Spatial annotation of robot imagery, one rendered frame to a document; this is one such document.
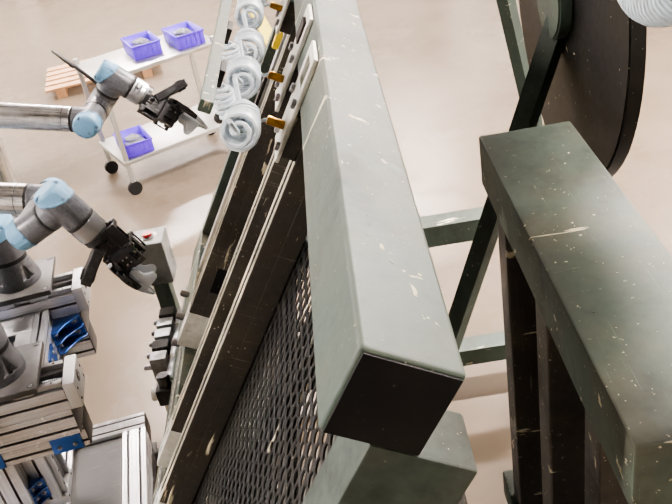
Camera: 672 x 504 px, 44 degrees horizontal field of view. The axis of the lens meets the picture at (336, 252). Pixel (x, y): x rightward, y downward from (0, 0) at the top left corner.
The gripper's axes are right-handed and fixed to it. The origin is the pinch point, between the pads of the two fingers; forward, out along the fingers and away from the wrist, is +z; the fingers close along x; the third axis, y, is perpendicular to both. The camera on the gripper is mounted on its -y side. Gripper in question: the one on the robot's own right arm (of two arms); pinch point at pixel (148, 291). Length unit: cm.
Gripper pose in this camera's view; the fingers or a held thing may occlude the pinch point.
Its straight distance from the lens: 207.3
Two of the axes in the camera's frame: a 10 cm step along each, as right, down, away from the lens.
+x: -2.0, -5.0, 8.4
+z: 5.8, 6.4, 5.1
